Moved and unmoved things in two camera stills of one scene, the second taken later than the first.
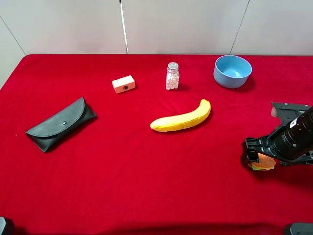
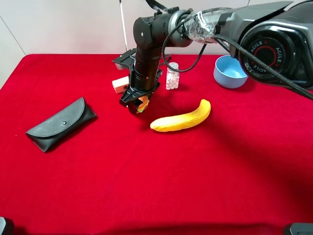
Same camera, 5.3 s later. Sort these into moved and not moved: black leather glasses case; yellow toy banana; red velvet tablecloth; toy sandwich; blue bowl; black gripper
Moved: black gripper; toy sandwich
Not moved: black leather glasses case; blue bowl; yellow toy banana; red velvet tablecloth
